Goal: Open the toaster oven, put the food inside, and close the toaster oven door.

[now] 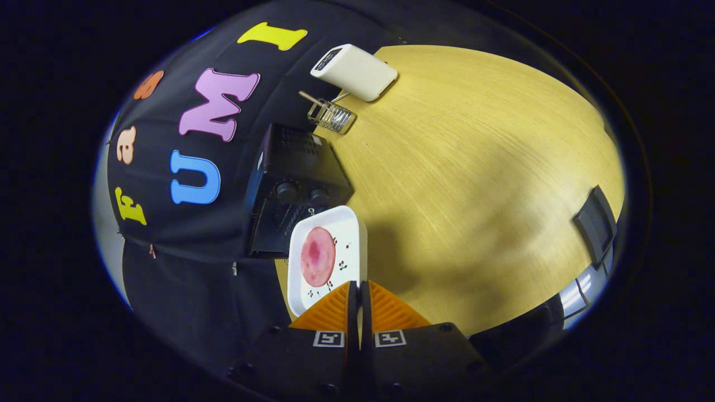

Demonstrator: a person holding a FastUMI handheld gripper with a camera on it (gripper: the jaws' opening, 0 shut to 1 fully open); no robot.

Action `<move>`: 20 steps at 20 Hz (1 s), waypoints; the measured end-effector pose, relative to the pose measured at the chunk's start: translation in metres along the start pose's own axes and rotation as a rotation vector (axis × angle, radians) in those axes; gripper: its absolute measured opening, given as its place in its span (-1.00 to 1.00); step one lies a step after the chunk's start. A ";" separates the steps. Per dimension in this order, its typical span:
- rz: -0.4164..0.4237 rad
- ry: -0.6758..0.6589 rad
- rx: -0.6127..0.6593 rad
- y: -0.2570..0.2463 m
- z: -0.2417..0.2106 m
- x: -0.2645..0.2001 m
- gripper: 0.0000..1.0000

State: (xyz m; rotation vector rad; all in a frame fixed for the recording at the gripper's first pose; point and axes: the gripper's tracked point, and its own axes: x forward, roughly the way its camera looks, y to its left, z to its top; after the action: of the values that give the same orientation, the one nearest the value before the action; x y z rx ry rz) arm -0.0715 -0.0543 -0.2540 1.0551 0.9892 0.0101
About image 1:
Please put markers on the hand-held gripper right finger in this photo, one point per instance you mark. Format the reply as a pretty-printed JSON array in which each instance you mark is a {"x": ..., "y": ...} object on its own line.
[{"x": 413, "y": 363}]

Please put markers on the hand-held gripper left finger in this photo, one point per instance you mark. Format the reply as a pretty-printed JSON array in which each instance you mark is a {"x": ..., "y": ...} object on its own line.
[{"x": 313, "y": 363}]

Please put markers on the pink ham slice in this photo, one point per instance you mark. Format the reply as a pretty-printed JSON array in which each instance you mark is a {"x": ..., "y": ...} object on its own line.
[{"x": 317, "y": 257}]

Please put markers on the white square plate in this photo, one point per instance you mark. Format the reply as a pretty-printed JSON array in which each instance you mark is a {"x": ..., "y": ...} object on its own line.
[{"x": 349, "y": 234}]

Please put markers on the black toaster oven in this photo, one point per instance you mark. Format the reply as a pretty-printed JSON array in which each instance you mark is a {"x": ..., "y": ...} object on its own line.
[{"x": 290, "y": 162}]

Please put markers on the white pop-up toaster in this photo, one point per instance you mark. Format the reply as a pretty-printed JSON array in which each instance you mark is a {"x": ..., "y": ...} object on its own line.
[{"x": 357, "y": 72}]

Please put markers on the black backdrop cloth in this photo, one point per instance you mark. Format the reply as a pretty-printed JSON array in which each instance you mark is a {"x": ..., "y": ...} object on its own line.
[{"x": 184, "y": 279}]

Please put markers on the black rectangular pad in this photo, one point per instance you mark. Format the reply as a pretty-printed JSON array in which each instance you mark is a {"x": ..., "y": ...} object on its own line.
[{"x": 596, "y": 226}]

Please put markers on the wooden stick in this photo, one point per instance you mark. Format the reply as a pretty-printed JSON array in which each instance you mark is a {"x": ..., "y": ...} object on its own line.
[{"x": 309, "y": 97}]

